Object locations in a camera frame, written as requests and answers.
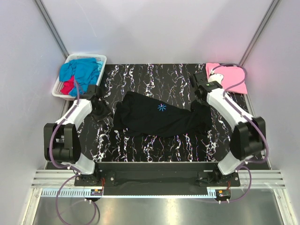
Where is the white plastic basket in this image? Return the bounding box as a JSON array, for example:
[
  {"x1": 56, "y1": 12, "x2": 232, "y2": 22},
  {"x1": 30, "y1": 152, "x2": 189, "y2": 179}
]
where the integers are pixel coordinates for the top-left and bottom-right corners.
[{"x1": 52, "y1": 53, "x2": 107, "y2": 100}]

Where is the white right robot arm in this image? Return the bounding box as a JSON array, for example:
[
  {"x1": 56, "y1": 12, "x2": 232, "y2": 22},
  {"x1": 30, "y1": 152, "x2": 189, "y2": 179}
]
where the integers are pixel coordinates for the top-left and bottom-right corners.
[{"x1": 189, "y1": 73, "x2": 269, "y2": 186}]

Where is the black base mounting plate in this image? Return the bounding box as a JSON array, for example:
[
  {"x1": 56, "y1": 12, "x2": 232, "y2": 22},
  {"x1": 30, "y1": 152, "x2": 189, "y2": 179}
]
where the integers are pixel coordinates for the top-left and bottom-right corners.
[{"x1": 75, "y1": 162, "x2": 240, "y2": 198}]

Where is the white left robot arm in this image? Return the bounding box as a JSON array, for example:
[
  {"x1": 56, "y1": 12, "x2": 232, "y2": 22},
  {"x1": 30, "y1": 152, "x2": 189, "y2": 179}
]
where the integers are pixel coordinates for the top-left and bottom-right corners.
[{"x1": 44, "y1": 85, "x2": 112, "y2": 186}]

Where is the red t-shirt in basket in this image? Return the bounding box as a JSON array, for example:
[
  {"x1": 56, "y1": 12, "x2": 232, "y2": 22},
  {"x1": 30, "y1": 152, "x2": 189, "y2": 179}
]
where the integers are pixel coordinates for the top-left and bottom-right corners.
[{"x1": 61, "y1": 76, "x2": 75, "y2": 95}]

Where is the folded pink t-shirt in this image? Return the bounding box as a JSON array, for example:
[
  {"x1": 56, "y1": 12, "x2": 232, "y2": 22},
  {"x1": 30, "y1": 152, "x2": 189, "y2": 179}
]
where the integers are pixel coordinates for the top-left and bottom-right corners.
[{"x1": 206, "y1": 63, "x2": 248, "y2": 94}]

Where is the black t-shirt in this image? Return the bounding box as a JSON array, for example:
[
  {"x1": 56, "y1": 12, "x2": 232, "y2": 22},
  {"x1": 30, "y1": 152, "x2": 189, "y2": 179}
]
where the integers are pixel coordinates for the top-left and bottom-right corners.
[{"x1": 113, "y1": 91, "x2": 212, "y2": 138}]

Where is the aluminium frame rail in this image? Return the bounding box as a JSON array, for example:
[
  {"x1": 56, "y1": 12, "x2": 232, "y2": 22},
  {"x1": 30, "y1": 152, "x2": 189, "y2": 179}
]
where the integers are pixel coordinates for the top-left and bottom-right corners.
[{"x1": 31, "y1": 170, "x2": 285, "y2": 198}]

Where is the blue t-shirt in basket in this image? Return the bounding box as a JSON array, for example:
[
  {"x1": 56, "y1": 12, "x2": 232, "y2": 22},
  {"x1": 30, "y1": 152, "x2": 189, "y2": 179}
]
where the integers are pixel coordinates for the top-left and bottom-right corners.
[{"x1": 59, "y1": 58, "x2": 103, "y2": 97}]

